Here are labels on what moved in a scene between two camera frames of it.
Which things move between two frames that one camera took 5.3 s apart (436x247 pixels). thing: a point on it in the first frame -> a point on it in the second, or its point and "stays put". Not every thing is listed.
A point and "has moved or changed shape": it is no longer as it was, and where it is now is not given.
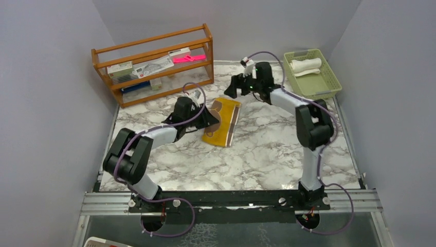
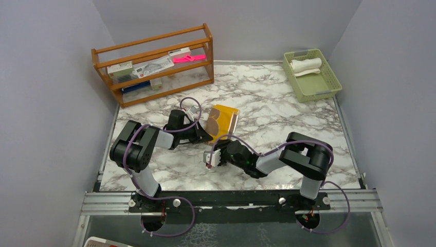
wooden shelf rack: (148, 68) stays put
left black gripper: (207, 119) -> (200, 135)
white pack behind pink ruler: (181, 53) stays put
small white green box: (156, 84) stays put
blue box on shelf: (135, 86) stays put
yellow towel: (222, 132) has moved or changed shape
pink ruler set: (189, 58) stays put
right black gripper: (237, 82) -> (221, 144)
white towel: (302, 67) stays put
